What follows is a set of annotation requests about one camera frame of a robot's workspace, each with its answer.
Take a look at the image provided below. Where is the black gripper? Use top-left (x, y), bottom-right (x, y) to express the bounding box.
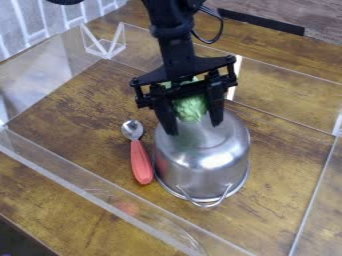
top-left (130, 34), bottom-right (238, 135)

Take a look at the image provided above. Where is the green bumpy toy gourd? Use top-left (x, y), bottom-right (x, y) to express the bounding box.
top-left (172, 94), bottom-right (207, 122)

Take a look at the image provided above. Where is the silver metal pot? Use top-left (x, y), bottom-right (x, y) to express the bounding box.
top-left (152, 110), bottom-right (250, 208)

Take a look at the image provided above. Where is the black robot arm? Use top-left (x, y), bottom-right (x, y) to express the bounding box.
top-left (130, 0), bottom-right (238, 135)

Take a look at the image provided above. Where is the spoon with orange handle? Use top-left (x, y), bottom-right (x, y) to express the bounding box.
top-left (122, 120), bottom-right (154, 185)

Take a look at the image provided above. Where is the clear acrylic corner bracket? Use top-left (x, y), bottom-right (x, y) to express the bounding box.
top-left (80, 23), bottom-right (126, 60)

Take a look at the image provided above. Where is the black strip on wall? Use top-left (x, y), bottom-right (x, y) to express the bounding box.
top-left (218, 8), bottom-right (305, 36)

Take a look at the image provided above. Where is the black cable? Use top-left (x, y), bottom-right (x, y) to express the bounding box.
top-left (190, 3), bottom-right (224, 45)

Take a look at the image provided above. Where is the clear acrylic enclosure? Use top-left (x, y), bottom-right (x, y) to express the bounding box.
top-left (0, 23), bottom-right (342, 256)

